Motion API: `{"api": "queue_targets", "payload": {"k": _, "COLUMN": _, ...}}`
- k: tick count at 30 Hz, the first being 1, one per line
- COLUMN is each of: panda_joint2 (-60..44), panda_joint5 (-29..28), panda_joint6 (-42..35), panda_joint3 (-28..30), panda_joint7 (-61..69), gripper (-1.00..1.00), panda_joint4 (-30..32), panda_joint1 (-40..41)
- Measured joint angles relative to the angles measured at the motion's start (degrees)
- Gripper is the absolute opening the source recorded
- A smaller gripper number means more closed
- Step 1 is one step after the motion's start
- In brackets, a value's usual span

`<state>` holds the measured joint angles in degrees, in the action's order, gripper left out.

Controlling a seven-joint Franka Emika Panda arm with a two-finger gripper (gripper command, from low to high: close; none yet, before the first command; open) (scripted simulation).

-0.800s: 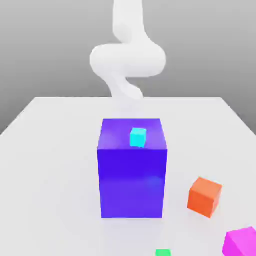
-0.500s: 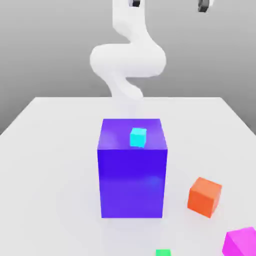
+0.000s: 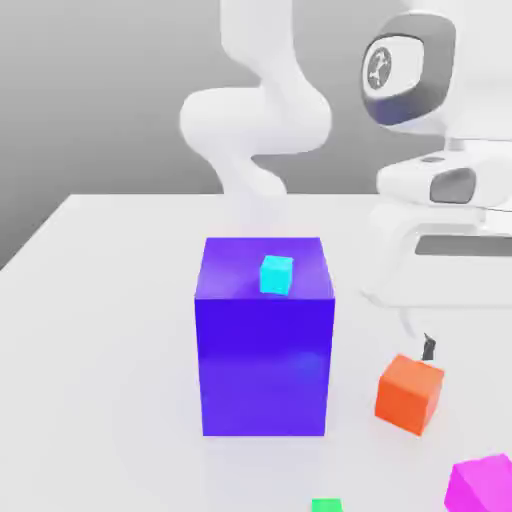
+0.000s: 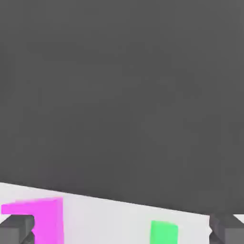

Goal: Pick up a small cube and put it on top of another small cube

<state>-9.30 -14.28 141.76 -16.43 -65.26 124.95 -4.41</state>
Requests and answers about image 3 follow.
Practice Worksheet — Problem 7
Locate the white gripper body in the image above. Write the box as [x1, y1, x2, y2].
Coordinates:
[358, 202, 512, 310]

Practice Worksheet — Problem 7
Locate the large orange box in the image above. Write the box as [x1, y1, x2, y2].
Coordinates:
[374, 353, 445, 437]

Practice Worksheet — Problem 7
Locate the large purple box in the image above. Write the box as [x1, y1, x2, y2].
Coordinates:
[194, 236, 336, 438]

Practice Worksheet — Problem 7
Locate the small cyan cube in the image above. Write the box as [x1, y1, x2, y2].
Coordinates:
[258, 254, 294, 297]

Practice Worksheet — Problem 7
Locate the large magenta box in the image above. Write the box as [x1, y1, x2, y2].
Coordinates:
[443, 452, 512, 512]

